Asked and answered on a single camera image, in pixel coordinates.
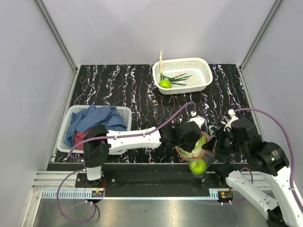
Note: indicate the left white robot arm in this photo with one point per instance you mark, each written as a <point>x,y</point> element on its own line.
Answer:
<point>100,143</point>

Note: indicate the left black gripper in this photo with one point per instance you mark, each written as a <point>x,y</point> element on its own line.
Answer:
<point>190,147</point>

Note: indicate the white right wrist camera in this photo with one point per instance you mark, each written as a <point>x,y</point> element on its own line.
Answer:
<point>233,118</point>

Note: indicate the white perforated plastic basket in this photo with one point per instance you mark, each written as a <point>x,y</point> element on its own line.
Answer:
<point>197,68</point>

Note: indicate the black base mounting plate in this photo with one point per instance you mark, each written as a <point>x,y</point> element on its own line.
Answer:
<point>153,180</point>

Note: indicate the white laundry basket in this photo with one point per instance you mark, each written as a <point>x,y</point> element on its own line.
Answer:
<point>125,112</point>

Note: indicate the fake green white cabbage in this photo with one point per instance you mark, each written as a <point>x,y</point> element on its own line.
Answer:
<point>197,152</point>

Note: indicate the clear zip top bag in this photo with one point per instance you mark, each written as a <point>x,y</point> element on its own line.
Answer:
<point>208,157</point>

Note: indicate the blue checkered cloth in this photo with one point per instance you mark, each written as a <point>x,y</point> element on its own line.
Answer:
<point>91,117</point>

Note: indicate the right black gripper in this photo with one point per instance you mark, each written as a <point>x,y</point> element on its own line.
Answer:
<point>211,145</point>

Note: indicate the fake green onion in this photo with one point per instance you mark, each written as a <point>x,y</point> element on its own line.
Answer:
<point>175,79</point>

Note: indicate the fake green apple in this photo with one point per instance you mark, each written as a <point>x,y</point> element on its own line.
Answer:
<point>165,83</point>
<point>198,166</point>

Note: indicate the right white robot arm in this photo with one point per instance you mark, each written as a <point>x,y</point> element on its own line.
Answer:
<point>241,136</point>

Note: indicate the dark red cloth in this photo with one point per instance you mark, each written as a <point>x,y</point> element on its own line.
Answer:
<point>80,136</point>

